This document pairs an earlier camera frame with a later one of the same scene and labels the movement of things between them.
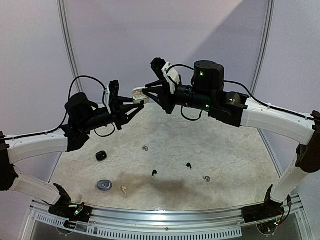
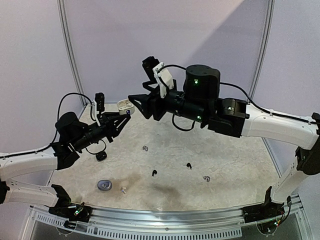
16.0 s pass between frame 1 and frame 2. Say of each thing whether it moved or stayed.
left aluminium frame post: stayed
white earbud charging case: moved
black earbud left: stayed
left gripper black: moved
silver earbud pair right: stayed
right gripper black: moved
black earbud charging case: stayed
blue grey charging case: stayed
